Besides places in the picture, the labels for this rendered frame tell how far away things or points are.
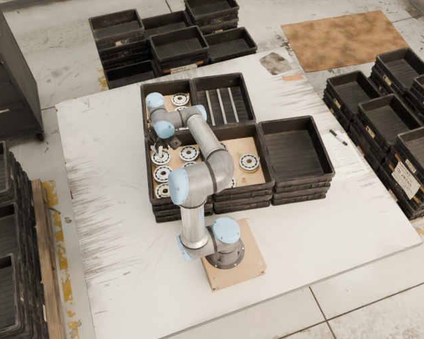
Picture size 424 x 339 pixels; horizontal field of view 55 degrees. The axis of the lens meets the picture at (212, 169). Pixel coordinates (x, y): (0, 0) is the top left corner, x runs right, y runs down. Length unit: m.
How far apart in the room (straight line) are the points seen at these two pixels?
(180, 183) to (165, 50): 2.14
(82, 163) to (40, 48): 2.27
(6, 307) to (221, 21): 2.60
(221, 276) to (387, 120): 1.80
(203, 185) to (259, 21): 3.31
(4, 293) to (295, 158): 1.66
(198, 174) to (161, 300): 0.79
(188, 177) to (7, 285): 1.39
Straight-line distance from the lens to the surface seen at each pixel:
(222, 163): 1.38
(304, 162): 2.19
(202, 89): 2.49
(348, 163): 2.40
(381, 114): 3.19
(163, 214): 2.05
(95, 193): 2.29
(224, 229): 1.71
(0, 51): 3.02
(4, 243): 2.71
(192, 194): 1.36
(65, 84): 4.03
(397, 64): 3.63
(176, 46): 3.39
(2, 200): 2.71
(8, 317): 2.39
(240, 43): 3.58
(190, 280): 1.98
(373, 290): 2.86
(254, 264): 1.91
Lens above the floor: 2.55
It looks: 54 degrees down
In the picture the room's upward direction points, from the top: 2 degrees counter-clockwise
